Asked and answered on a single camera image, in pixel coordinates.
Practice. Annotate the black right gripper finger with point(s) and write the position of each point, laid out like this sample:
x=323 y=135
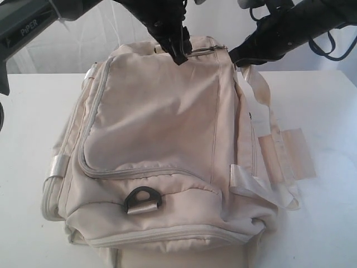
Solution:
x=246 y=63
x=241 y=53

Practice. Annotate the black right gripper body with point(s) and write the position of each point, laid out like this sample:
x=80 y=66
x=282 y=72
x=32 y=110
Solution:
x=282 y=30

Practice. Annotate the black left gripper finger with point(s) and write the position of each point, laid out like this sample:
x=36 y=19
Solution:
x=176 y=50
x=185 y=41

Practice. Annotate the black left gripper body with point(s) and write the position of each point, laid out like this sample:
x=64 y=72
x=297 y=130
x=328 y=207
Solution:
x=162 y=19

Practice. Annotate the beige fabric duffel bag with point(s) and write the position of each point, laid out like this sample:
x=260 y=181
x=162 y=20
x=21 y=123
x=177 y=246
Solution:
x=159 y=164

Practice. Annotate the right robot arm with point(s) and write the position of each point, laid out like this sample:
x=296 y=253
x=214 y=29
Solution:
x=326 y=15

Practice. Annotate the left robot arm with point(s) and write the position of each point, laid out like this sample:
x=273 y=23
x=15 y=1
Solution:
x=22 y=21

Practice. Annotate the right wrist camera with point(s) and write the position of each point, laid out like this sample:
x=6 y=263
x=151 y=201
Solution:
x=247 y=4

